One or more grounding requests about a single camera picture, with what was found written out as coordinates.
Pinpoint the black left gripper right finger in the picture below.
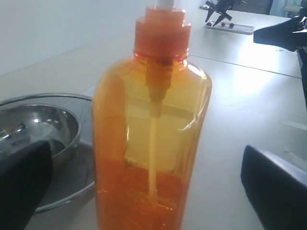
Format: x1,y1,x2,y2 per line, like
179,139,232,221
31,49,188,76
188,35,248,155
240,145,307,230

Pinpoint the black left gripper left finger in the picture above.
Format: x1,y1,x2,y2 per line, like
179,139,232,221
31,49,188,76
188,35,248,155
0,141,53,230

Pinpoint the orange dish soap pump bottle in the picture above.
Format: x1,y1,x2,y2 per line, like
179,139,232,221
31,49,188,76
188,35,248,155
92,0,212,230

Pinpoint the small stainless steel bowl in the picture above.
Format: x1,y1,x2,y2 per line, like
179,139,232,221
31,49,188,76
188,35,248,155
0,104,81,166

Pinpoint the large steel mesh strainer basin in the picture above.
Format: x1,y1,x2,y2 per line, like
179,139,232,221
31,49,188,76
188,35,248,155
0,93,94,214

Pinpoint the black object at right edge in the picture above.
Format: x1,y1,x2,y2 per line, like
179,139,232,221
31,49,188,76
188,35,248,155
253,0,307,98

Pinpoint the distant white tray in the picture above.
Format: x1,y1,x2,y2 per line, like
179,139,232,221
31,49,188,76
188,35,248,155
204,21,255,35

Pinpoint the distant black gripper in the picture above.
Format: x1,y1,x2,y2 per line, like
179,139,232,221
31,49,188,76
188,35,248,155
199,0,247,27

